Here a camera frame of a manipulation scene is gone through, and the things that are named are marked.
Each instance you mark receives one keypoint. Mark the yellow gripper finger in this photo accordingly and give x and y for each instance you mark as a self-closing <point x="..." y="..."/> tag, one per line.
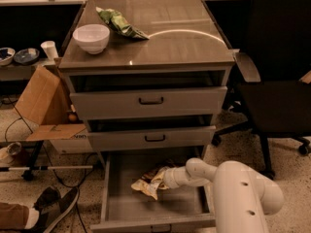
<point x="158" y="180"/>

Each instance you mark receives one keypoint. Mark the brown chip bag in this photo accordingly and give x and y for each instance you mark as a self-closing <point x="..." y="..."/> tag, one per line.
<point x="144" y="183"/>

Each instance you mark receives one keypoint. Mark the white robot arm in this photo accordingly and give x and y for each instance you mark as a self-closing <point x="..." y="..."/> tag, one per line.
<point x="242" y="196"/>

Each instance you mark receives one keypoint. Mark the bottom drawer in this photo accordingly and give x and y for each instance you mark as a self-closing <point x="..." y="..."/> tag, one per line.
<point x="124" y="210"/>

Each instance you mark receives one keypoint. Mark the drawer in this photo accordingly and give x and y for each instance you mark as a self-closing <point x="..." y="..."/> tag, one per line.
<point x="152" y="139"/>
<point x="124" y="210"/>
<point x="149" y="103"/>

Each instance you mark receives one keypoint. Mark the middle drawer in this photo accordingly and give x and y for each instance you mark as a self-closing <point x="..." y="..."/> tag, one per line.
<point x="152" y="139"/>

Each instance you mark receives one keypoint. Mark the top drawer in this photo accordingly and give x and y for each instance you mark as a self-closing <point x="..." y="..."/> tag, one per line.
<point x="149" y="103"/>

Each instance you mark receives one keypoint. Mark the grey drawer cabinet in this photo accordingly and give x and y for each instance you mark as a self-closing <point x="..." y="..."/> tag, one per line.
<point x="184" y="50"/>

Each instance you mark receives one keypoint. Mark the green chip bag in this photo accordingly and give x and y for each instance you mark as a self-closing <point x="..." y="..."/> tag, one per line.
<point x="118" y="23"/>

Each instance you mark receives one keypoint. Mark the dark sneaker shoe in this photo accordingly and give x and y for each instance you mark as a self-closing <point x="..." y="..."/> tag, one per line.
<point x="53" y="208"/>

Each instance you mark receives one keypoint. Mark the white metal rod stand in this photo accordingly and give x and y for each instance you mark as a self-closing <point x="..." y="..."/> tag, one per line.
<point x="33" y="149"/>

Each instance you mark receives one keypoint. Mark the open cardboard box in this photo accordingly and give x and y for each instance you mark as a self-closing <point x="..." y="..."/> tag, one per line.
<point x="45" y="102"/>

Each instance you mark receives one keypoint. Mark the black office chair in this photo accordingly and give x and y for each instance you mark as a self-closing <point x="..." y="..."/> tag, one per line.
<point x="271" y="76"/>

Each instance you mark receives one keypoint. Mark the brown trouser leg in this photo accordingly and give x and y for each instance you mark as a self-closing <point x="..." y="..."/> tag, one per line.
<point x="13" y="216"/>

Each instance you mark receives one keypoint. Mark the small brown cup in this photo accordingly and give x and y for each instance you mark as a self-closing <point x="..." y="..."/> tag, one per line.
<point x="13" y="155"/>

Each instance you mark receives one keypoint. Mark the white paper cup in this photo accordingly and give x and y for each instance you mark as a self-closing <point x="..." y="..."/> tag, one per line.
<point x="50" y="50"/>

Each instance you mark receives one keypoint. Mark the blue patterned bowl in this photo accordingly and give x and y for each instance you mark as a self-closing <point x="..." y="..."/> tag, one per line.
<point x="27" y="56"/>

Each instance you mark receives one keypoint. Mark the low grey shelf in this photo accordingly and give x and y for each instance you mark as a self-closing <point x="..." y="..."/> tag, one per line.
<point x="22" y="69"/>

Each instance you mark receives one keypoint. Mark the white patterned bowl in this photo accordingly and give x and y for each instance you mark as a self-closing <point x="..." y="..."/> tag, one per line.
<point x="6" y="56"/>

